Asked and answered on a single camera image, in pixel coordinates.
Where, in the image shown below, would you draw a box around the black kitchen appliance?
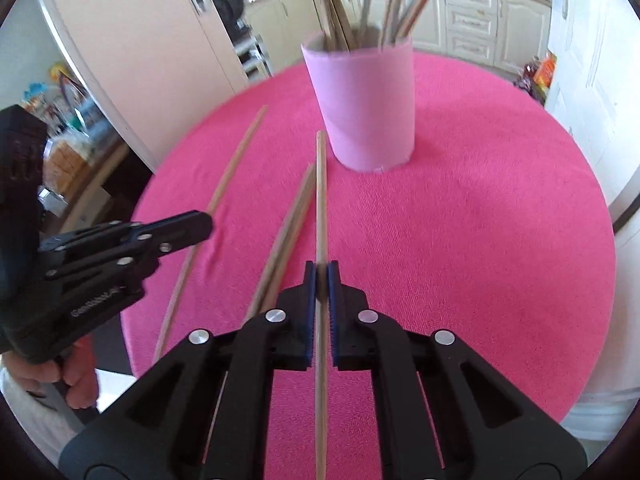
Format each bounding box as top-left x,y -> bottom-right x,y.
206,0 -> 247,29

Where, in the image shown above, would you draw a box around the bunch of wooden chopsticks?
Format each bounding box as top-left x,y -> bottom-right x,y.
310,0 -> 454,54

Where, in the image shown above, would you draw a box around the cream refrigerator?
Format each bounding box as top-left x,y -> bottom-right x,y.
36,0 -> 252,172

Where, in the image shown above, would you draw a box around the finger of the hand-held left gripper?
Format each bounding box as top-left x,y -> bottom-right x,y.
39,211 -> 214,262
46,249 -> 162,306

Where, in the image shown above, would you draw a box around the light wooden chopstick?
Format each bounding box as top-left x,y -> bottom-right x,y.
313,130 -> 330,480
152,104 -> 270,362
202,179 -> 312,467
252,162 -> 317,319

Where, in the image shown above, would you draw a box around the pink round tablecloth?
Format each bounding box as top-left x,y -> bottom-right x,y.
120,52 -> 617,480

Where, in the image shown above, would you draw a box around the colourful toys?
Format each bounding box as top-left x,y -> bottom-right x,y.
21,61 -> 102,127

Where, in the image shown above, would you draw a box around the pink cylindrical cup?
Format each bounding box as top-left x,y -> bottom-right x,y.
300,30 -> 419,174

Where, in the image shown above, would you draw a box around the person's left hand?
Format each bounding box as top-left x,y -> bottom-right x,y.
4,336 -> 100,410

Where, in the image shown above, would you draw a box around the orange snack packet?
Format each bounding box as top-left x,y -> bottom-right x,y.
533,51 -> 557,92

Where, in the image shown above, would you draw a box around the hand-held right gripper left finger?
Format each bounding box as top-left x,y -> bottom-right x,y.
59,261 -> 318,480

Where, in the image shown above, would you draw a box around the cream lower kitchen cabinets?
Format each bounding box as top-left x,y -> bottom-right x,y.
244,0 -> 554,75

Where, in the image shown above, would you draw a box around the wooden side table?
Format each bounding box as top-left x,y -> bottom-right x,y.
59,141 -> 132,232

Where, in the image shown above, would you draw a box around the metal storage rack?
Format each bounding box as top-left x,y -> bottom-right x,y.
231,24 -> 274,82

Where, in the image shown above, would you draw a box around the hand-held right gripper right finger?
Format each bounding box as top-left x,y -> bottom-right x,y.
328,260 -> 589,480

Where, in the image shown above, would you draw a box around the white door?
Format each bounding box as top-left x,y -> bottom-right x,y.
544,0 -> 640,213

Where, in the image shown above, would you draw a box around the bag of bread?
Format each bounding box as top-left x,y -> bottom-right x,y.
44,129 -> 102,197

